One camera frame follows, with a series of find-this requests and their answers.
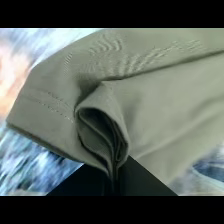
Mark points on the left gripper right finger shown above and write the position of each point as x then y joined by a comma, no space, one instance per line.
143,181

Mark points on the grey-green garment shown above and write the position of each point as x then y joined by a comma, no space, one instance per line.
160,100

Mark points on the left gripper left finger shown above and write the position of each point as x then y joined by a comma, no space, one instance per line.
83,183

